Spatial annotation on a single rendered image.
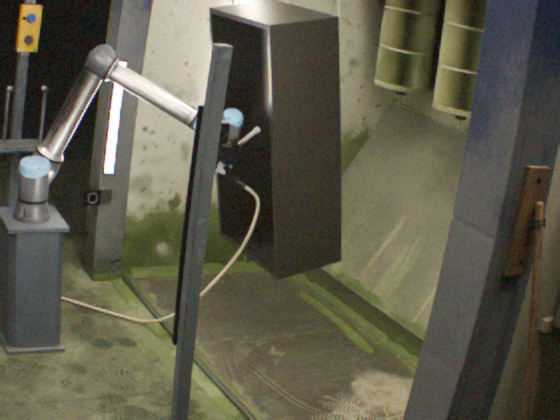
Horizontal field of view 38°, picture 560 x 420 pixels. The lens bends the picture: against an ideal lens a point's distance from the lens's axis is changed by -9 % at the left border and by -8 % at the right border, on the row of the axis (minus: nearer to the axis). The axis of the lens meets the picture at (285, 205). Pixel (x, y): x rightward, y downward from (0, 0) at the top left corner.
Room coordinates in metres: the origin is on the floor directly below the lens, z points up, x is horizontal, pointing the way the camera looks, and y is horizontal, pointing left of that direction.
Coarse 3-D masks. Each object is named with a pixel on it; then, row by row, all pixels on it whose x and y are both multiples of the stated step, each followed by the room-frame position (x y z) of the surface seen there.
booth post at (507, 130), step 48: (528, 0) 2.02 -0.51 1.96; (528, 48) 2.00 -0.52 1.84; (480, 96) 2.12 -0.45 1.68; (528, 96) 2.01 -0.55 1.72; (480, 144) 2.10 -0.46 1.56; (528, 144) 2.02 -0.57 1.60; (480, 192) 2.07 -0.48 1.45; (480, 240) 2.04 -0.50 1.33; (480, 288) 2.01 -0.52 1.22; (432, 336) 2.12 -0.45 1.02; (480, 336) 2.02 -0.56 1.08; (432, 384) 2.08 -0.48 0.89; (480, 384) 2.05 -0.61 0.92
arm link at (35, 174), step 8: (24, 160) 3.56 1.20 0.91; (32, 160) 3.57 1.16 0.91; (40, 160) 3.59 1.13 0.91; (48, 160) 3.60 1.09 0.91; (24, 168) 3.51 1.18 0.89; (32, 168) 3.50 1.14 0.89; (40, 168) 3.52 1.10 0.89; (48, 168) 3.57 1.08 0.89; (24, 176) 3.50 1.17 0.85; (32, 176) 3.50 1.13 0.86; (40, 176) 3.52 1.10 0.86; (48, 176) 3.57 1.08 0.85; (24, 184) 3.50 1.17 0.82; (32, 184) 3.50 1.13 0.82; (40, 184) 3.52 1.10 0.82; (48, 184) 3.59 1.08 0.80; (24, 192) 3.50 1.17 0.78; (32, 192) 3.50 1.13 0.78; (40, 192) 3.52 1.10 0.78; (32, 200) 3.50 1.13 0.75; (40, 200) 3.52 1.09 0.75
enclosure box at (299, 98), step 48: (240, 48) 4.26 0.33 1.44; (288, 48) 3.71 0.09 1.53; (336, 48) 3.84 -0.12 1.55; (240, 96) 4.29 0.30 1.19; (288, 96) 3.73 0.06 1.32; (336, 96) 3.87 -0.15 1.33; (288, 144) 3.75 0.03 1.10; (336, 144) 3.89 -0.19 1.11; (240, 192) 4.33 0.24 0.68; (288, 192) 3.77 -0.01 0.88; (336, 192) 3.92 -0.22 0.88; (240, 240) 4.21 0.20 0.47; (288, 240) 3.80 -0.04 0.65; (336, 240) 3.94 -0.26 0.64
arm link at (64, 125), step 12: (108, 48) 3.74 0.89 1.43; (84, 72) 3.72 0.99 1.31; (84, 84) 3.71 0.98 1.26; (96, 84) 3.74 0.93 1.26; (72, 96) 3.71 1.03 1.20; (84, 96) 3.71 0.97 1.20; (72, 108) 3.71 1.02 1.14; (84, 108) 3.74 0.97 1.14; (60, 120) 3.71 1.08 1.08; (72, 120) 3.71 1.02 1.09; (60, 132) 3.70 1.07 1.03; (72, 132) 3.74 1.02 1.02; (48, 144) 3.70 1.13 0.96; (60, 144) 3.71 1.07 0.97; (48, 156) 3.68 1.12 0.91; (60, 156) 3.73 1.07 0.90
